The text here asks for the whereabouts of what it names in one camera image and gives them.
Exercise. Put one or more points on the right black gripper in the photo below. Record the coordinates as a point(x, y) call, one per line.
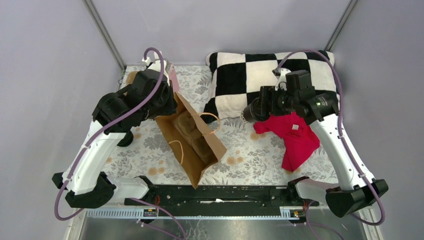
point(269, 92)

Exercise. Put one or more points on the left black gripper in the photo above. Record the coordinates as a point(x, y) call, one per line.
point(172, 106)

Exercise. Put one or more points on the brown cardboard cup carrier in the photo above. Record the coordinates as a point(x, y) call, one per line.
point(129, 82)
point(187, 127)

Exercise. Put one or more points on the brown paper bag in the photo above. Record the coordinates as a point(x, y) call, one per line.
point(207, 123)

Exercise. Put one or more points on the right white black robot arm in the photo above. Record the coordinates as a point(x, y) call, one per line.
point(357, 187)

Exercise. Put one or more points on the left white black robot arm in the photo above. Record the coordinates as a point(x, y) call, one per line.
point(87, 185)

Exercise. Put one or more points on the pink straw holder cup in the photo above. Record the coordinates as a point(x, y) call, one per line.
point(172, 75)

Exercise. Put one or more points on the black white checkered pillow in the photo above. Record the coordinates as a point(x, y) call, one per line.
point(237, 78)

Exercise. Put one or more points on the red cloth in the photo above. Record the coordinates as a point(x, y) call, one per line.
point(299, 140)

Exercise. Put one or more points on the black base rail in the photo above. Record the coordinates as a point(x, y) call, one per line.
point(224, 201)

